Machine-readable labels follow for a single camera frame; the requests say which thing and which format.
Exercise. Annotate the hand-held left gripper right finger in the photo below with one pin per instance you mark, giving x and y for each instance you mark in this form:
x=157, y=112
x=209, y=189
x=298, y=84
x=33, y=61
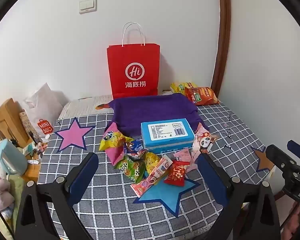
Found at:
x=212, y=180

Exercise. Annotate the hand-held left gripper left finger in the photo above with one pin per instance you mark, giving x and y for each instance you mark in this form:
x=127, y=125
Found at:
x=83, y=177

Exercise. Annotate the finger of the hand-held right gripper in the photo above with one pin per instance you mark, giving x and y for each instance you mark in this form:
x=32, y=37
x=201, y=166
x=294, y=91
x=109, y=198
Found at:
x=277, y=156
x=298, y=151

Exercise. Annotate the small pink snack packet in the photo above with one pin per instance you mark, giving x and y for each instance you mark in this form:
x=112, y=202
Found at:
x=183, y=155

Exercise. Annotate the pink panda snack packet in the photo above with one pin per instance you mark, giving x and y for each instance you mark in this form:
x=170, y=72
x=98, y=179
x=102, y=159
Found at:
x=202, y=140

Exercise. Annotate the yellow pink snack packet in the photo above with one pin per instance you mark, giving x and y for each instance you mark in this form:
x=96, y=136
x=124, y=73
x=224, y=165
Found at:
x=112, y=140

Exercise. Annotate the green snack packet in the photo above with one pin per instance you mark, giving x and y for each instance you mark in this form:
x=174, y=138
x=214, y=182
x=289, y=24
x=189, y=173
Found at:
x=130, y=167

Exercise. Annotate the blue box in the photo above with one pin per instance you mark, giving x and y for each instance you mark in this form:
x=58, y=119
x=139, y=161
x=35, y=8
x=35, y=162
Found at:
x=165, y=140

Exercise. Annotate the grey checked bedsheet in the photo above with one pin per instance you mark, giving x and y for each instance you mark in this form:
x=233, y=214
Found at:
x=110, y=205

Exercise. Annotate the small red snack packet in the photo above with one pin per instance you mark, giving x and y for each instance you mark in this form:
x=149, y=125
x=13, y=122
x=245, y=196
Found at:
x=175, y=173

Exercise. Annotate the small cartoon figurine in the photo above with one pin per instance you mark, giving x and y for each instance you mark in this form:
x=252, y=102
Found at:
x=40, y=148

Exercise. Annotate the small blue snack packet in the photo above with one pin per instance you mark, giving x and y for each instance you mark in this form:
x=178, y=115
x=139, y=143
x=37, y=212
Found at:
x=135, y=146

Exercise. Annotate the long pink snack packet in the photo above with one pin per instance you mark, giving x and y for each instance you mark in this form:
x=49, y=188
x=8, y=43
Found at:
x=150, y=180

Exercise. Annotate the small yellow snack packet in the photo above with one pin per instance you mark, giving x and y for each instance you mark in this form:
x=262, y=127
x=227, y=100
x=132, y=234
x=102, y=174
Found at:
x=151, y=161

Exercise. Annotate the white striped pillow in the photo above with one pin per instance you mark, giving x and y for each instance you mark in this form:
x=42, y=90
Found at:
x=85, y=107

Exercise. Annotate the light blue appliance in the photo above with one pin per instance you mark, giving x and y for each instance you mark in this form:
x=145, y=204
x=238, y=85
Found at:
x=11, y=157

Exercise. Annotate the patterned brown box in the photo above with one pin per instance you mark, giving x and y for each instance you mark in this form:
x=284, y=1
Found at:
x=27, y=125

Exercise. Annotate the orange chip bag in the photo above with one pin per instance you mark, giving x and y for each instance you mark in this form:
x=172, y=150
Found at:
x=202, y=96

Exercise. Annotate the white shopping bag red label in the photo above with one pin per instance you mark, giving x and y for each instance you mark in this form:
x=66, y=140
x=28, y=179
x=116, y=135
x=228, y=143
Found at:
x=45, y=102

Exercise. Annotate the pink plush toy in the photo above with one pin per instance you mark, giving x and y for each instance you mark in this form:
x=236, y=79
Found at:
x=0, y=192

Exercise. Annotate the purple cloth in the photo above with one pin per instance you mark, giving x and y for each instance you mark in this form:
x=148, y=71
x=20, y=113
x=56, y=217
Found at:
x=152, y=110

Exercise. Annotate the yellow green snack pack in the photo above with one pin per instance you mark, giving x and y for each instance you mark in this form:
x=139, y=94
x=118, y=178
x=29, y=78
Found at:
x=178, y=87

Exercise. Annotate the wooden headboard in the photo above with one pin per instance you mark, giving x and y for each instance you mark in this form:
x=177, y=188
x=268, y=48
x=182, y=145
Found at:
x=5, y=115

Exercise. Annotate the red paper bag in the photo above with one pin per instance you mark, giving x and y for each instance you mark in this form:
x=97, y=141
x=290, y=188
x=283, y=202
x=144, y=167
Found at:
x=132, y=60

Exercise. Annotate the brown wooden door frame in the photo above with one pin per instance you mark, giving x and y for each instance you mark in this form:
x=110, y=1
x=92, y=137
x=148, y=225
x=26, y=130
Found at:
x=222, y=42

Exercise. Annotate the white light switch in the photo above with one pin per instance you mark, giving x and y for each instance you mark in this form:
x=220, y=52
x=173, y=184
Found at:
x=87, y=5

